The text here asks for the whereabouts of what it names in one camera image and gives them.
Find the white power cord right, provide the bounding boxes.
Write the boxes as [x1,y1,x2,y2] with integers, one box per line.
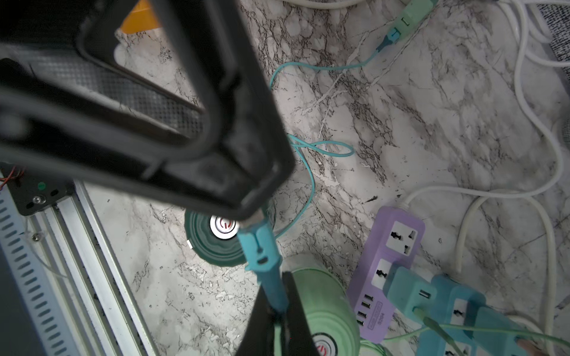
[453,195,560,356]

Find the light green meat grinder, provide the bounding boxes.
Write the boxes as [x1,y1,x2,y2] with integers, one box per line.
[281,253,360,355]

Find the dark green meat grinder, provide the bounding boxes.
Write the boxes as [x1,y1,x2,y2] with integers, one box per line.
[183,202,277,268]

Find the teal power strip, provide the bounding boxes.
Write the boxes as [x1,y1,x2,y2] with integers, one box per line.
[417,274,528,355]

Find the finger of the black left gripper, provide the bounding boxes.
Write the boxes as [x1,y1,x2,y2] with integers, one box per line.
[1,1,295,220]

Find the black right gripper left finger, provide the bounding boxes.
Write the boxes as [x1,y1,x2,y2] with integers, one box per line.
[235,287,274,356]

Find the green usb wall adapter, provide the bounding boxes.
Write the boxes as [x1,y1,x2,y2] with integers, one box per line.
[393,0,438,40]

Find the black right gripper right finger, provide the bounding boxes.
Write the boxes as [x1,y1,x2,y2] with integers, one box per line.
[281,272,319,356]

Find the white power cord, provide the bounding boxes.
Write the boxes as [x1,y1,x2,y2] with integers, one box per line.
[284,0,570,210]
[453,195,560,356]

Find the light green charging cable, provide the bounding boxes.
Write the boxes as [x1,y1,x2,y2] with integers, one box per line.
[358,306,570,356]

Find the teal charging cable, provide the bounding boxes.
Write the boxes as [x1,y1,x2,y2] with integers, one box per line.
[235,26,404,314]

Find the teal usb adapter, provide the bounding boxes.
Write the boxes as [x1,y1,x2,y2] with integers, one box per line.
[383,266,437,324]

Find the orange power strip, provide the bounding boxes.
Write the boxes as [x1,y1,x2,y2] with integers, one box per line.
[120,0,161,34]

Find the white power cord middle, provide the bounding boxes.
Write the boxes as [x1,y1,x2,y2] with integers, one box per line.
[284,0,570,210]

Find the purple power strip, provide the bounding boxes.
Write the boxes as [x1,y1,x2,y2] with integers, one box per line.
[347,206,425,344]

